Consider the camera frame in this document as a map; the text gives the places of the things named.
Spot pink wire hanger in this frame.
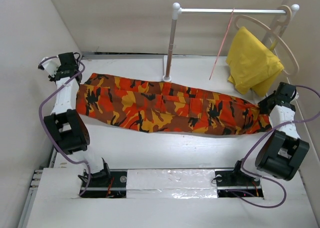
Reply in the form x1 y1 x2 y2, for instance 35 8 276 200
209 7 235 80

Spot orange camouflage trousers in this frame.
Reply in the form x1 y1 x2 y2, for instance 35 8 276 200
76 73 272 136

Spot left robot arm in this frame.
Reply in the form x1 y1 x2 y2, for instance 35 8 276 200
38 52 112 187

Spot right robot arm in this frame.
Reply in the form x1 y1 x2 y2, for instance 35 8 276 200
254 82 310 181

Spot wooden round hanger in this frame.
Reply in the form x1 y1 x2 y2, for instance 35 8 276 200
234 4 300 77

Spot yellow folded cloth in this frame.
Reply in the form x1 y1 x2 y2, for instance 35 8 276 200
226 27 284 97

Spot white metal clothes rack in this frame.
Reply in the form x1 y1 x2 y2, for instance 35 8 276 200
162 2 285 82

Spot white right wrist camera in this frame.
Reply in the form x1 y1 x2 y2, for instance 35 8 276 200
292 89 299 101

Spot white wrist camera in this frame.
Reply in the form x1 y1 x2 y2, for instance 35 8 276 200
38 56 59 78
292 89 299 101

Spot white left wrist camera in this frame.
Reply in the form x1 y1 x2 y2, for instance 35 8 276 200
38 56 59 78

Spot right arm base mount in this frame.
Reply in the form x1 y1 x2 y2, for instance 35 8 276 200
211 169 264 198

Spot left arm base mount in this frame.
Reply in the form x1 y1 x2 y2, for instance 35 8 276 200
80 170 128 199

